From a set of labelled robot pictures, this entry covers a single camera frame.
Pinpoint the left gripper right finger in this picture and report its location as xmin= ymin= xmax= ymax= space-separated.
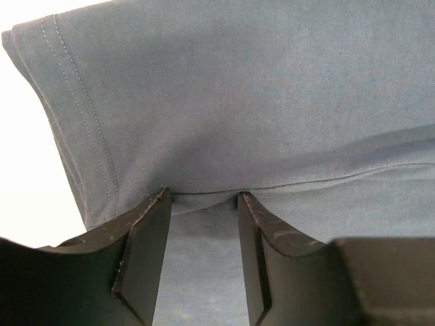
xmin=237 ymin=192 xmax=434 ymax=326

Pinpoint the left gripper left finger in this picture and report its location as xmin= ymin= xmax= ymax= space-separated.
xmin=1 ymin=188 xmax=172 ymax=325

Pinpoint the teal blue t shirt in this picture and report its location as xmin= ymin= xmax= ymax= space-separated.
xmin=2 ymin=1 xmax=434 ymax=325

